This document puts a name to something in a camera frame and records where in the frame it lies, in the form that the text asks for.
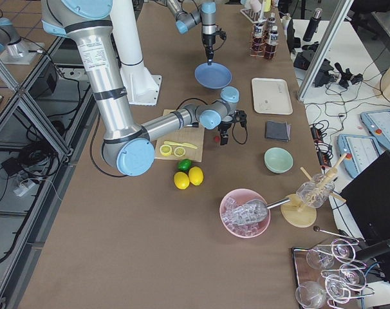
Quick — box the aluminium frame post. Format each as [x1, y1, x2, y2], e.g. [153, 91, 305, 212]
[297, 0, 353, 102]

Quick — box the steel ice scoop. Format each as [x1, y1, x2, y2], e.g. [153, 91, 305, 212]
[232, 198, 290, 225]

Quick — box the yellow lemon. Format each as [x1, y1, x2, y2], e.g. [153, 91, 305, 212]
[188, 166, 204, 186]
[173, 171, 190, 190]

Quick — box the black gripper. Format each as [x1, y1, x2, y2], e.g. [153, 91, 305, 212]
[201, 28, 227, 64]
[218, 110, 247, 145]

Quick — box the pink ice bowl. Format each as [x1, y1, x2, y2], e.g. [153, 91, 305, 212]
[219, 189, 271, 239]

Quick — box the black monitor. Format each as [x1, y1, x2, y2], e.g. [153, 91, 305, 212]
[339, 149, 390, 245]

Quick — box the copper wire bottle rack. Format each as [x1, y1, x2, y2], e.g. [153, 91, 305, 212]
[250, 23, 279, 60]

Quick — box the bamboo cutting board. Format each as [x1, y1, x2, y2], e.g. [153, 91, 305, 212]
[153, 125, 205, 162]

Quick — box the green bowl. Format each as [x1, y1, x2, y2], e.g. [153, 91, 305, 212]
[264, 147, 293, 174]

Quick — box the yellow plastic knife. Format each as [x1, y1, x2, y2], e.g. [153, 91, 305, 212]
[163, 140, 198, 149]

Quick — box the wine glass rack tray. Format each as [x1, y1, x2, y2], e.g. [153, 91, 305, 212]
[292, 236, 375, 308]

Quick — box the blue teach pendant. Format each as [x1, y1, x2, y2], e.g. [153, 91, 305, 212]
[360, 109, 390, 151]
[337, 134, 384, 178]

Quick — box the wooden cup stand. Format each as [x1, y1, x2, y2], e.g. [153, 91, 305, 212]
[281, 153, 347, 228]

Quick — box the cream rabbit tray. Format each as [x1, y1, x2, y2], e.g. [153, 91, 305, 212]
[252, 77, 293, 115]

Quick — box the grey folded cloth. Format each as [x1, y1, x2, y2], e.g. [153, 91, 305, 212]
[265, 120, 291, 142]

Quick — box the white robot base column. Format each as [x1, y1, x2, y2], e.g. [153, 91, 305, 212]
[110, 0, 162, 106]

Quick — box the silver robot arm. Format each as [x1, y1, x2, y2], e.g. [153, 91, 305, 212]
[162, 1, 227, 66]
[41, 1, 239, 176]

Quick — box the tea bottle white cap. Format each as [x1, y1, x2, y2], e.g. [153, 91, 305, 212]
[264, 26, 279, 59]

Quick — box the green lime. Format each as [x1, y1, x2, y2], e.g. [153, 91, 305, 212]
[178, 159, 192, 172]

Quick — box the blue plate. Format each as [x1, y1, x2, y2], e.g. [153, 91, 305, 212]
[194, 62, 232, 89]

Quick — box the black thermos bottle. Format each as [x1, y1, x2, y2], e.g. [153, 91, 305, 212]
[302, 8, 322, 42]

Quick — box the glass mug on stand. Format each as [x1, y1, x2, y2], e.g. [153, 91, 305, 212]
[296, 174, 335, 209]

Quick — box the lemon half slice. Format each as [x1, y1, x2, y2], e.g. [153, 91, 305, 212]
[159, 144, 172, 156]
[173, 146, 186, 158]

